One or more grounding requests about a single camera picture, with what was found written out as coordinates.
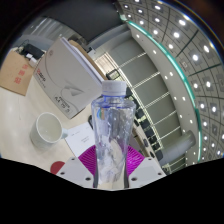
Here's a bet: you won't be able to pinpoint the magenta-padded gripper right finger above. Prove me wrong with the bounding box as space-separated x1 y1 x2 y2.
123 146 167 189

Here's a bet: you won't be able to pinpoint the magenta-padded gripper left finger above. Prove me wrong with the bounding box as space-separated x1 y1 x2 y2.
54 145 99 189

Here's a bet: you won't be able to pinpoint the clear plastic water bottle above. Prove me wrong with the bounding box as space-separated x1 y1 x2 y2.
90 79 137 185

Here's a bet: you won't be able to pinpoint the flat round red coaster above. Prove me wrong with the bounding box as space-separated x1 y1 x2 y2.
49 160 67 175

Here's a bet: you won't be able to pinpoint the white printed paper sheet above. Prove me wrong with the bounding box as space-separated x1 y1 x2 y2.
64 121 98 158

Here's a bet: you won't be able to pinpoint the black office chairs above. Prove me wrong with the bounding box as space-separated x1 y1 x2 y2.
131 93 166 161

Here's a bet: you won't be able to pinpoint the white ceramic mug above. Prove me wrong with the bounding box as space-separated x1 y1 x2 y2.
29 111 69 150

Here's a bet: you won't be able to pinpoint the white copy paper box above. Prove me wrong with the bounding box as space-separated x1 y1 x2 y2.
32 36 108 120

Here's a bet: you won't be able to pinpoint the brown paper envelope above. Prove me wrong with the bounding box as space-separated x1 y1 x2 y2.
0 49 36 97

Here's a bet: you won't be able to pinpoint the round ceiling lights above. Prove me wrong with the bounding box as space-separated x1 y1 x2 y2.
116 0 224 161

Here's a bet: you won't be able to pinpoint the black flat device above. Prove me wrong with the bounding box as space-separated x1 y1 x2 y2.
19 43 46 61

